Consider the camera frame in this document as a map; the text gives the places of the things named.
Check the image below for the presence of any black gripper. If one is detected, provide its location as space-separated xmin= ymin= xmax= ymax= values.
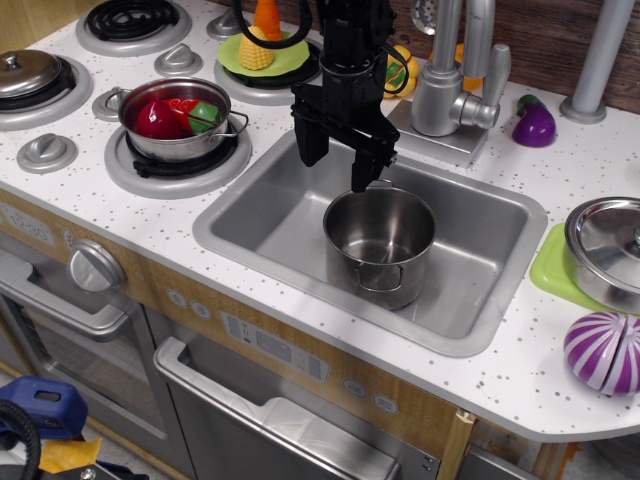
xmin=291 ymin=70 xmax=399 ymax=193

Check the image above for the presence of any tall steel pot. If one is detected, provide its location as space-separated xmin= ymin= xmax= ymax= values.
xmin=323 ymin=180 xmax=436 ymax=310

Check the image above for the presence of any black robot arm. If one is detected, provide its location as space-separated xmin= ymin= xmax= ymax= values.
xmin=292 ymin=1 xmax=400 ymax=193

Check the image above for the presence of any grey toy sink basin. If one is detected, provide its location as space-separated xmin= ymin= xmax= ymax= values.
xmin=193 ymin=132 xmax=547 ymax=357

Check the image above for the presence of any yellow toy bell pepper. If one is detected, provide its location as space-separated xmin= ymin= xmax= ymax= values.
xmin=384 ymin=45 xmax=420 ymax=99

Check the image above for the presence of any silver toy faucet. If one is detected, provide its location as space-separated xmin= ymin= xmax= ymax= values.
xmin=388 ymin=0 xmax=511 ymax=168

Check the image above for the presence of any yellow toy corn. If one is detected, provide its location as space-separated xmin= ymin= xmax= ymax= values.
xmin=239 ymin=34 xmax=275 ymax=71

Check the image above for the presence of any orange toy behind faucet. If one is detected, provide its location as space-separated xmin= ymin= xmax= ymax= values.
xmin=421 ymin=38 xmax=491 ymax=92

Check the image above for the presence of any green round plate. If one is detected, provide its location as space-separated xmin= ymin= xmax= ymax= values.
xmin=218 ymin=34 xmax=310 ymax=78

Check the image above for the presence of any orange toy carrot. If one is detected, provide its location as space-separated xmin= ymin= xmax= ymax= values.
xmin=254 ymin=0 xmax=282 ymax=41

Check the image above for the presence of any silver strainer spoon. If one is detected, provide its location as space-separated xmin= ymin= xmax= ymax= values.
xmin=410 ymin=0 xmax=438 ymax=36

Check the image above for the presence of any grey stove knob back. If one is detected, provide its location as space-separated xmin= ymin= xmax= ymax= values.
xmin=206 ymin=8 xmax=242 ymax=41

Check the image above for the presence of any grey stove knob centre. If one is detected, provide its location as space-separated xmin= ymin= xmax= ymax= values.
xmin=154 ymin=43 xmax=203 ymax=77

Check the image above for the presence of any purple toy eggplant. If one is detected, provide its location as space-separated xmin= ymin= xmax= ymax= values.
xmin=512 ymin=94 xmax=557 ymax=148

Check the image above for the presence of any grey stove knob behind pan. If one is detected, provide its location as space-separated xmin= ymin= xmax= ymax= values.
xmin=92 ymin=87 xmax=131 ymax=122

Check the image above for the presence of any green square mat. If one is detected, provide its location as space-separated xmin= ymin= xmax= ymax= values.
xmin=530 ymin=223 xmax=615 ymax=311

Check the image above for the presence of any grey vertical pole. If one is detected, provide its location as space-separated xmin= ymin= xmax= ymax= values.
xmin=560 ymin=0 xmax=636 ymax=125

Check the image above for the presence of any back left coil burner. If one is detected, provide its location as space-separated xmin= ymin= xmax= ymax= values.
xmin=75 ymin=1 xmax=192 ymax=57

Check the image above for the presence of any silver oven dial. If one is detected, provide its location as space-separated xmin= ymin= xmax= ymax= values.
xmin=67 ymin=239 xmax=126 ymax=293

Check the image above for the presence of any steel lid on right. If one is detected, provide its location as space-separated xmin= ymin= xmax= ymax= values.
xmin=563 ymin=197 xmax=639 ymax=314

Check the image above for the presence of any grey dishwasher door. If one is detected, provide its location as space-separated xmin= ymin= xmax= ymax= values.
xmin=148 ymin=313 xmax=440 ymax=479

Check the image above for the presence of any grey stove knob front left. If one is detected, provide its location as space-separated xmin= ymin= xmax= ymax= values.
xmin=16 ymin=133 xmax=78 ymax=174

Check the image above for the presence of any grey oven door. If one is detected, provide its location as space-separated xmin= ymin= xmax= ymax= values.
xmin=1 ymin=235 xmax=195 ymax=479

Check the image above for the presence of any purple striped toy onion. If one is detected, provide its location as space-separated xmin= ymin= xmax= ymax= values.
xmin=563 ymin=312 xmax=639 ymax=396

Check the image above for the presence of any steel lid on left burner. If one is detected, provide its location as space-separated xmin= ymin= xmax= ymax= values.
xmin=1 ymin=50 xmax=62 ymax=99

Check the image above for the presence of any blue clamp tool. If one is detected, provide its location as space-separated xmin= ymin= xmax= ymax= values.
xmin=1 ymin=376 xmax=88 ymax=440

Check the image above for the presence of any yellow tape piece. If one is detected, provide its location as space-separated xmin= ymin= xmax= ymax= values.
xmin=39 ymin=438 xmax=102 ymax=474

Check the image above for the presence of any steel pan with handles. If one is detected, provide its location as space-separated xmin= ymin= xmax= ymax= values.
xmin=119 ymin=77 xmax=248 ymax=163

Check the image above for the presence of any front burner ring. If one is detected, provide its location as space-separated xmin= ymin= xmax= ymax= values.
xmin=103 ymin=122 xmax=252 ymax=200

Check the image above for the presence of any left burner ring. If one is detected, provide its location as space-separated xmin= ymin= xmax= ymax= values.
xmin=0 ymin=53 xmax=94 ymax=132

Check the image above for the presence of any black cable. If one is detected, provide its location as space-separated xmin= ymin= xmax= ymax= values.
xmin=0 ymin=398 xmax=42 ymax=480

